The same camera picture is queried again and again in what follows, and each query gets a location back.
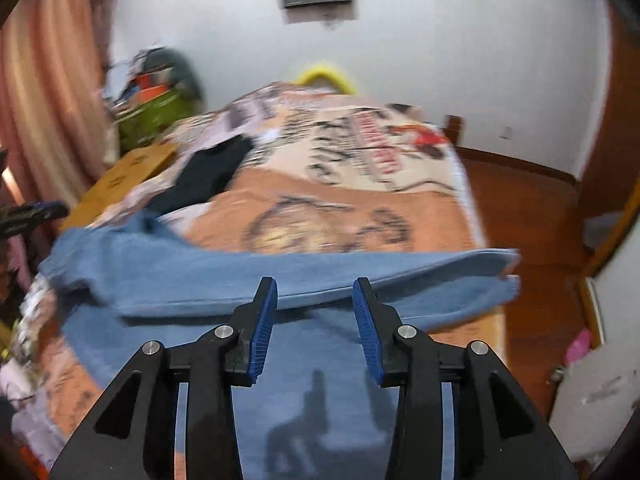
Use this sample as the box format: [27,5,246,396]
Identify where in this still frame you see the black garment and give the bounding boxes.
[150,135,256,216]

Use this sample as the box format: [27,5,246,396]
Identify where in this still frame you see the pink curtain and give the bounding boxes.
[0,0,121,211]

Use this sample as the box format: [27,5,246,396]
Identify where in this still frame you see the orange box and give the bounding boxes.
[132,72,173,103]

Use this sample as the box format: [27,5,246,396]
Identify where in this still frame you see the printed blanket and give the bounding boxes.
[10,82,506,471]

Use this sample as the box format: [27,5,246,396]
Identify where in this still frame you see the white bag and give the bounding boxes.
[547,342,640,466]

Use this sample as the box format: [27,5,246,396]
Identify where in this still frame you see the blue denim pants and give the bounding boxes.
[39,210,522,480]

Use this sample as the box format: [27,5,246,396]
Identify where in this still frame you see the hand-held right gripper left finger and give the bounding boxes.
[50,276,278,480]

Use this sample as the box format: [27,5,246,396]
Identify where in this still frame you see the pile of clothes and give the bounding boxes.
[0,240,66,461]

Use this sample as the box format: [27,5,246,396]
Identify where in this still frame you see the cardboard box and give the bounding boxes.
[60,142,181,233]

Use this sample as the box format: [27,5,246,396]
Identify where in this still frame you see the dark green bundle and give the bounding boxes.
[135,47,206,106]

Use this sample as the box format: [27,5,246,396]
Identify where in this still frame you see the yellow object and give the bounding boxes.
[295,61,358,96]

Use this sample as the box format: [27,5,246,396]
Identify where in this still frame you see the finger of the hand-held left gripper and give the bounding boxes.
[0,201,68,238]

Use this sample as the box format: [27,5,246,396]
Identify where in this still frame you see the green bag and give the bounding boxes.
[112,87,201,151]

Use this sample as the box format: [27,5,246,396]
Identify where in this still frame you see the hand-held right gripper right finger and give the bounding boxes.
[352,277,578,480]

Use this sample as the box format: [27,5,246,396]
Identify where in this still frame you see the pink item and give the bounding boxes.
[565,327,593,366]

